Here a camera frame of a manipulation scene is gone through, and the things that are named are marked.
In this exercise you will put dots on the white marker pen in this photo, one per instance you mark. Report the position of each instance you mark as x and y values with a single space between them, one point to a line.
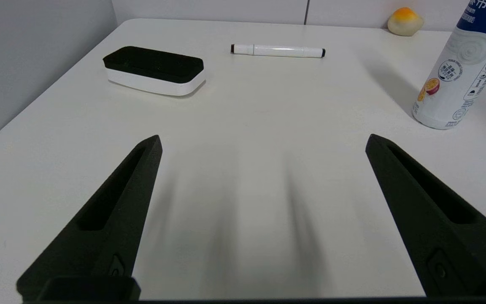
281 51

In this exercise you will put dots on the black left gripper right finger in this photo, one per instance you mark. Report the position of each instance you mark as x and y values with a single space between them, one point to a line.
411 202

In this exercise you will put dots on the orange and cream toy bun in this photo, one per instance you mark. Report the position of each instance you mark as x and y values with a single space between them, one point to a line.
404 22

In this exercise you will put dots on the white bottle with blue cap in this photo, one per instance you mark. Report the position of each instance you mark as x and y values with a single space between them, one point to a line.
458 71

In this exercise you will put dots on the black and white board eraser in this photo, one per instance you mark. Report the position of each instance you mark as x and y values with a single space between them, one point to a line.
154 69

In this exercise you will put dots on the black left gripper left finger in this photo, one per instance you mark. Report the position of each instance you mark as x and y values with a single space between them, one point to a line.
135 211

